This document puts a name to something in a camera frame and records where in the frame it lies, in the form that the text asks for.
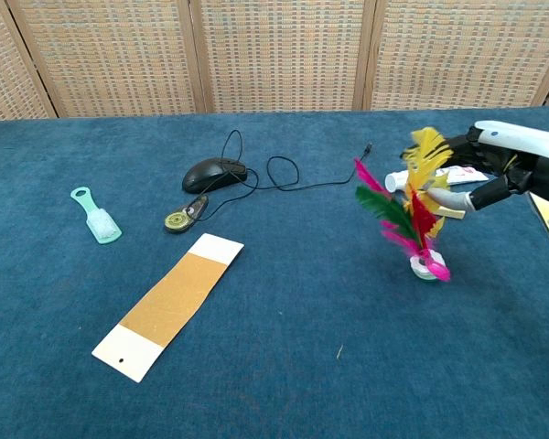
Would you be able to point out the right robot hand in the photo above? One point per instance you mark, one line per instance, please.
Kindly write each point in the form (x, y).
(530, 160)

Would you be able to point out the colourful feather shuttlecock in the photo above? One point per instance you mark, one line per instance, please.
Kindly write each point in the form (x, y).
(418, 215)

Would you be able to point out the small beige eraser block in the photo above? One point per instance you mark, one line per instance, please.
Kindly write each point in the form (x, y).
(453, 213)

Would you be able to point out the white toothpaste tube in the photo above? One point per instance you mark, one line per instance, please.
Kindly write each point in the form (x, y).
(462, 174)

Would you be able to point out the woven screen panel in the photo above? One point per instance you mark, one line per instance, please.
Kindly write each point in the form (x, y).
(4, 68)
(283, 55)
(119, 55)
(462, 55)

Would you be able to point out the black computer mouse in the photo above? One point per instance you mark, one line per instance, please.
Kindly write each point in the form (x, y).
(212, 174)

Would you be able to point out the blue carpet mat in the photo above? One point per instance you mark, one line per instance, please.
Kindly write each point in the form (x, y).
(274, 366)

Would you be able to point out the green correction tape dispenser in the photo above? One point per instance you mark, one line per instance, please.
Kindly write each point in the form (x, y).
(180, 220)

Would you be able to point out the white and orange card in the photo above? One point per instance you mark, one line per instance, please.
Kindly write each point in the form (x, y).
(169, 306)

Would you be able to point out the teal plastic brush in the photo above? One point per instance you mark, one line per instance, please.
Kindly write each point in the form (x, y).
(100, 224)

